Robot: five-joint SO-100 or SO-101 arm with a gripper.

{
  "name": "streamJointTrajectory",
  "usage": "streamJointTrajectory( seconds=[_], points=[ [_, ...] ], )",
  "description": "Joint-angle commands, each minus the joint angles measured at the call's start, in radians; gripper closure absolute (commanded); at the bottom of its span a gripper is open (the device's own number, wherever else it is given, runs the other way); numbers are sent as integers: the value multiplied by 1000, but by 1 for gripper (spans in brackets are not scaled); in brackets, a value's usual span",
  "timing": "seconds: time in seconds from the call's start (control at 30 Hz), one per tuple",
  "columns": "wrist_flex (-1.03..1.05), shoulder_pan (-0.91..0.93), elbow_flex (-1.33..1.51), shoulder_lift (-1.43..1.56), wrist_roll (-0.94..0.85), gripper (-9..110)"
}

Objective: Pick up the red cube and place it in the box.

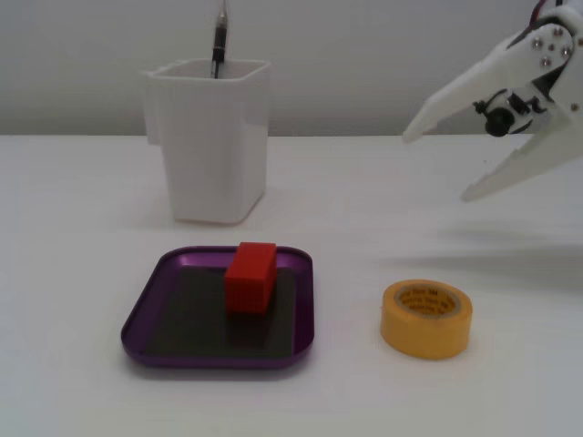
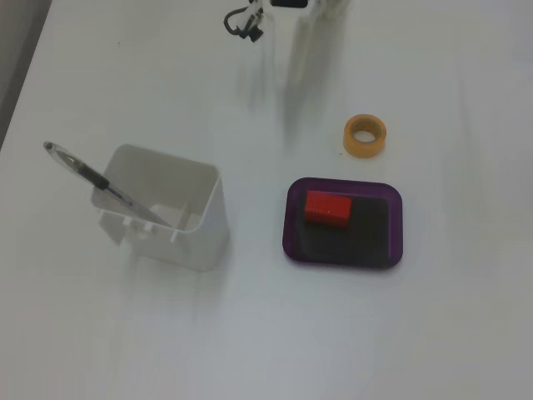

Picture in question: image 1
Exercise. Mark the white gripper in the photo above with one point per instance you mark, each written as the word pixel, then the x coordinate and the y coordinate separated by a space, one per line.
pixel 542 54

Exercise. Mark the red cube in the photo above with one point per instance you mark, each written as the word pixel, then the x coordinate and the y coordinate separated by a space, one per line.
pixel 250 282

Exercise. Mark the yellow tape roll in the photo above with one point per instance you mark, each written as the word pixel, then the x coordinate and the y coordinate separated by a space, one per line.
pixel 426 325

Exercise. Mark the white pen holder cup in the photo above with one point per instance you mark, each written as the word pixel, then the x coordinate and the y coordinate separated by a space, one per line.
pixel 209 145

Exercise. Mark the black pen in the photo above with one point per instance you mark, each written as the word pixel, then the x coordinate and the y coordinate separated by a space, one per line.
pixel 220 38

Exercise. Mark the purple metal tray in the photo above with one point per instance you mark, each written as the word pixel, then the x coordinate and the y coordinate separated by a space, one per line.
pixel 196 318

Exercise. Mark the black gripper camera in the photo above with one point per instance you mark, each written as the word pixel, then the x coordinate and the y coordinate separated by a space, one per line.
pixel 501 118

